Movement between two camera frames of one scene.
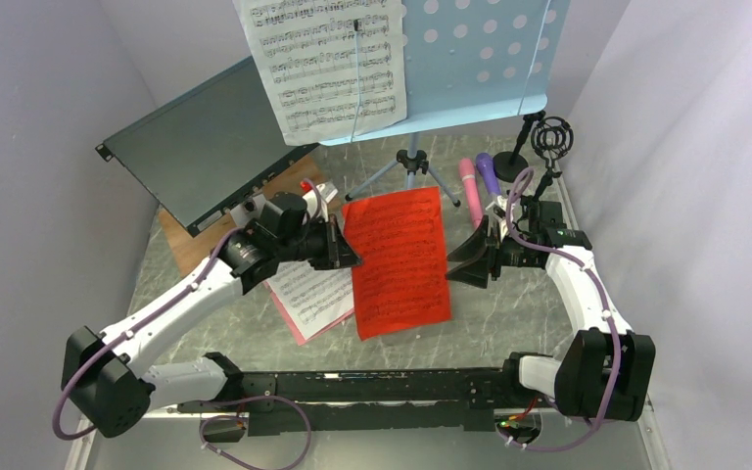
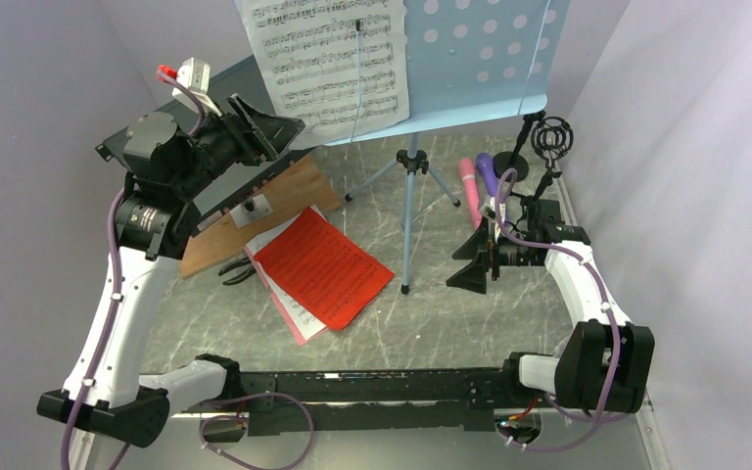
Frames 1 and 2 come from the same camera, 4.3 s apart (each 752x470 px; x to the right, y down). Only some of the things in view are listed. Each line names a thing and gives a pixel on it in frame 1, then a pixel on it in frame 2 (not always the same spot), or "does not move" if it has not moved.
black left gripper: x=338 y=253 -> x=274 y=132
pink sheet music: x=320 y=332 does not move
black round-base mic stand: x=508 y=164 does not move
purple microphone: x=486 y=166 does not move
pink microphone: x=468 y=171 does not move
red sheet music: x=402 y=280 -> x=328 y=272
